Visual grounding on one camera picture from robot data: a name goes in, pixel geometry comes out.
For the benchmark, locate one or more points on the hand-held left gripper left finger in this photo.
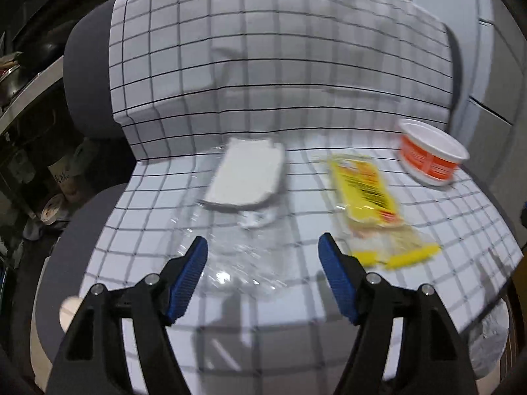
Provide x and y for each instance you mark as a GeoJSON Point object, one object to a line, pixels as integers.
{"type": "Point", "coordinates": [187, 279]}

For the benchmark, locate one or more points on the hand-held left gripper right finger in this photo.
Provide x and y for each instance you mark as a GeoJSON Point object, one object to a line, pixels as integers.
{"type": "Point", "coordinates": [339, 279]}

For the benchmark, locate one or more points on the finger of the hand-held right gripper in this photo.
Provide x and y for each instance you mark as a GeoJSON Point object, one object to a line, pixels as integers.
{"type": "Point", "coordinates": [524, 214]}

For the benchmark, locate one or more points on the yellow snack packet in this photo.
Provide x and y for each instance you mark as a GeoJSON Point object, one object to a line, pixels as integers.
{"type": "Point", "coordinates": [362, 189]}

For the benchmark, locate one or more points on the white plastic bag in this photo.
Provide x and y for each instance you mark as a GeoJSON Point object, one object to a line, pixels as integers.
{"type": "Point", "coordinates": [490, 337]}

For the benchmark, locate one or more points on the clear plastic packaging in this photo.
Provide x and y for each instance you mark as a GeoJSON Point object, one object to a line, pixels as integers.
{"type": "Point", "coordinates": [247, 255]}

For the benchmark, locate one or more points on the orange and white bowl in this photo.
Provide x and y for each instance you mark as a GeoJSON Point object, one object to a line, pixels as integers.
{"type": "Point", "coordinates": [420, 156]}

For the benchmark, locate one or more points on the white cloth with grey edge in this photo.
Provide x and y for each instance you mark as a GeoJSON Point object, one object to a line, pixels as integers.
{"type": "Point", "coordinates": [247, 173]}

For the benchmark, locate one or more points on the grey cabinet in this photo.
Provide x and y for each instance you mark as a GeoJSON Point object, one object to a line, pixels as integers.
{"type": "Point", "coordinates": [494, 70]}

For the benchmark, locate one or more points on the tape roll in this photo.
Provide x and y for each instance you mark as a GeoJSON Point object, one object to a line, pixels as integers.
{"type": "Point", "coordinates": [51, 212]}

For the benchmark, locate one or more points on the white labelled container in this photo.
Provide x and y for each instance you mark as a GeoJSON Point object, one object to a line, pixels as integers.
{"type": "Point", "coordinates": [61, 177]}

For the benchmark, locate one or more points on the grey upholstered chair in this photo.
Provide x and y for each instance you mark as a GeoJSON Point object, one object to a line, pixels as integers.
{"type": "Point", "coordinates": [86, 90]}

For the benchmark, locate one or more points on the white checked cloth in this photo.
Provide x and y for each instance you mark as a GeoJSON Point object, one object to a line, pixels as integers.
{"type": "Point", "coordinates": [267, 49]}

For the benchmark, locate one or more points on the metal pot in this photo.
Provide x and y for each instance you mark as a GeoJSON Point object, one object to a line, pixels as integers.
{"type": "Point", "coordinates": [10, 78]}

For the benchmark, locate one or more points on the metal shelf rail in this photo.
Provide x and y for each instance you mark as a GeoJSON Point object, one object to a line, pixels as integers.
{"type": "Point", "coordinates": [33, 90]}

